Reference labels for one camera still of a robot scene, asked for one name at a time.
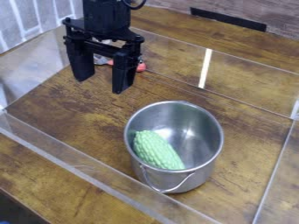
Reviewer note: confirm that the red handled metal spoon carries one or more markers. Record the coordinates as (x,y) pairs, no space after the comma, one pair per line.
(100,60)

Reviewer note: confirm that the silver metal pot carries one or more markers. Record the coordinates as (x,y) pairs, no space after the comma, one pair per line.
(192,131)

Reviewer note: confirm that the green bumpy toy vegetable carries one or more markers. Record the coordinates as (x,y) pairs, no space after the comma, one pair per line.
(155,151)

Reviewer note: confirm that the black strip on wall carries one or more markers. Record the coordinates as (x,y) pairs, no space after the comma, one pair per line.
(228,19)

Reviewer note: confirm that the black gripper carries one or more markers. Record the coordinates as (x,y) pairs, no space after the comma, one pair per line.
(101,32)

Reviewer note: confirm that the clear acrylic enclosure panel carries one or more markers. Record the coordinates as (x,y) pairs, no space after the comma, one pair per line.
(137,195)

